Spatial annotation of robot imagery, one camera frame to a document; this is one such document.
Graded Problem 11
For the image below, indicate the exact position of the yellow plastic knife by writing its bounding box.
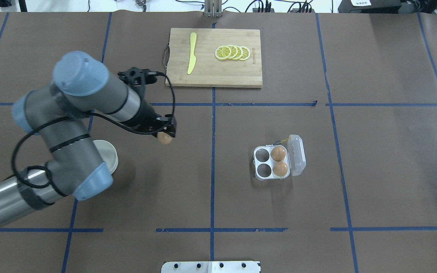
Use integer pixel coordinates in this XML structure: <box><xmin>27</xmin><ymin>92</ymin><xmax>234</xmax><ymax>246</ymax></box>
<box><xmin>187</xmin><ymin>32</ymin><xmax>197</xmax><ymax>75</ymax></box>

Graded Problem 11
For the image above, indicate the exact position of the lemon slice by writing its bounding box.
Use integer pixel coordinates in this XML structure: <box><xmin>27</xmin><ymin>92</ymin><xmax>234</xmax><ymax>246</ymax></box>
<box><xmin>226</xmin><ymin>45</ymin><xmax>239</xmax><ymax>60</ymax></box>
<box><xmin>232</xmin><ymin>45</ymin><xmax>243</xmax><ymax>60</ymax></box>
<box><xmin>239</xmin><ymin>46</ymin><xmax>250</xmax><ymax>61</ymax></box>
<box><xmin>214</xmin><ymin>45</ymin><xmax>233</xmax><ymax>60</ymax></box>

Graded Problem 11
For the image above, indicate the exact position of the white bowl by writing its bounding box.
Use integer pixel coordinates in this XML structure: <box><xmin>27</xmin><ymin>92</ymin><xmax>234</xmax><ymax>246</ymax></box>
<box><xmin>93</xmin><ymin>140</ymin><xmax>119</xmax><ymax>174</ymax></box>

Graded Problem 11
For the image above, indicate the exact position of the clear plastic egg box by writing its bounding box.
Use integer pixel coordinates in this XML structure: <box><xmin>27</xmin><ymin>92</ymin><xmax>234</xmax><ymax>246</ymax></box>
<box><xmin>253</xmin><ymin>135</ymin><xmax>307</xmax><ymax>181</ymax></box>

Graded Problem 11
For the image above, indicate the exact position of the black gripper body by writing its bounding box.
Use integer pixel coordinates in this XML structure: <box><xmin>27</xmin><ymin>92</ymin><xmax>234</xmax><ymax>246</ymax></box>
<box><xmin>126</xmin><ymin>100</ymin><xmax>162</xmax><ymax>131</ymax></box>

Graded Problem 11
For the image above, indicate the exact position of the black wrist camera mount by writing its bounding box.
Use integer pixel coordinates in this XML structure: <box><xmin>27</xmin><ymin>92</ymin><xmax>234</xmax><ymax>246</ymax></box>
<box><xmin>117</xmin><ymin>67</ymin><xmax>160</xmax><ymax>96</ymax></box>

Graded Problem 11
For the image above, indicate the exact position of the wooden cutting board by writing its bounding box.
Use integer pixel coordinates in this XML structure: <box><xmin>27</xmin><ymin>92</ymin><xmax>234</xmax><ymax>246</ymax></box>
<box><xmin>167</xmin><ymin>28</ymin><xmax>263</xmax><ymax>88</ymax></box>

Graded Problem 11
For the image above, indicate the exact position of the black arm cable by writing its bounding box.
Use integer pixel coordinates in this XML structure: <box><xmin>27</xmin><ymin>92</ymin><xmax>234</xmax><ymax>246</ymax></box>
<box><xmin>11</xmin><ymin>72</ymin><xmax>176</xmax><ymax>190</ymax></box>

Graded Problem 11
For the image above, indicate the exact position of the brown egg in box front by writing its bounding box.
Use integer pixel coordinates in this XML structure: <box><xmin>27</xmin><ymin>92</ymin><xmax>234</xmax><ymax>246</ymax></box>
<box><xmin>272</xmin><ymin>162</ymin><xmax>289</xmax><ymax>177</ymax></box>

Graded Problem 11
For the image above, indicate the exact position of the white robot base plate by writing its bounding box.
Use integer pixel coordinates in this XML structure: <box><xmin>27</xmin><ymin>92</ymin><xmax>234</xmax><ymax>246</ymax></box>
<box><xmin>161</xmin><ymin>260</ymin><xmax>261</xmax><ymax>273</ymax></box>

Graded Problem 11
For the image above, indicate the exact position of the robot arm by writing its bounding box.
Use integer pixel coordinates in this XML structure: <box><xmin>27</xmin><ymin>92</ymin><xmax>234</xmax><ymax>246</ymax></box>
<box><xmin>0</xmin><ymin>51</ymin><xmax>176</xmax><ymax>228</ymax></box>

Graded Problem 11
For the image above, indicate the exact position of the brown egg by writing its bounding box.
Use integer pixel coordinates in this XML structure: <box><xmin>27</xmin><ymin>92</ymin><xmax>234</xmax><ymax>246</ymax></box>
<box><xmin>157</xmin><ymin>132</ymin><xmax>173</xmax><ymax>145</ymax></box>
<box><xmin>270</xmin><ymin>145</ymin><xmax>287</xmax><ymax>162</ymax></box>
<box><xmin>272</xmin><ymin>162</ymin><xmax>289</xmax><ymax>177</ymax></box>

